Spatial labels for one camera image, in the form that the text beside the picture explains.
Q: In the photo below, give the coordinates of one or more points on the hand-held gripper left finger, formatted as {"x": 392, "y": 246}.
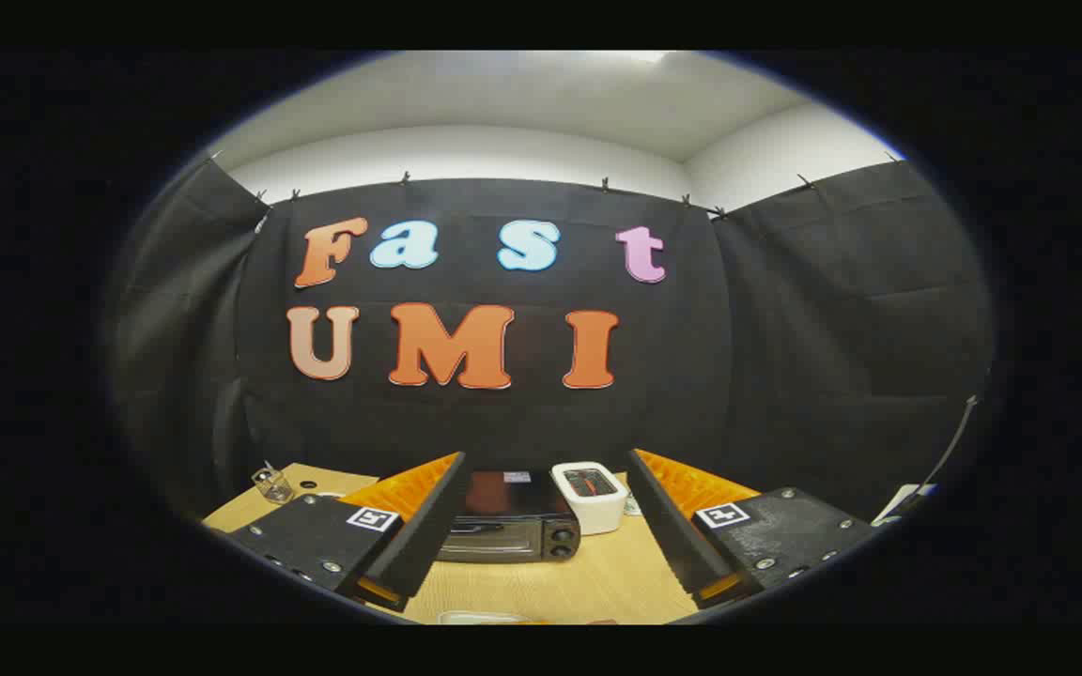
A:
{"x": 433, "y": 526}

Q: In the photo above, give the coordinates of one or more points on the black toaster oven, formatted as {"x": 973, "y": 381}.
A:
{"x": 508, "y": 540}

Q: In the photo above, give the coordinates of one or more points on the white oval plate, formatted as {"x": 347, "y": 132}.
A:
{"x": 480, "y": 618}

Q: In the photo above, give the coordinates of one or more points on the white flat object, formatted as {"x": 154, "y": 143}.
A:
{"x": 903, "y": 499}

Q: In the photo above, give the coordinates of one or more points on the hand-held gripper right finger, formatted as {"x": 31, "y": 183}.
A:
{"x": 663, "y": 526}

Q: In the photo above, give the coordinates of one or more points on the white pop-up toaster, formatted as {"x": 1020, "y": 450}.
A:
{"x": 597, "y": 512}

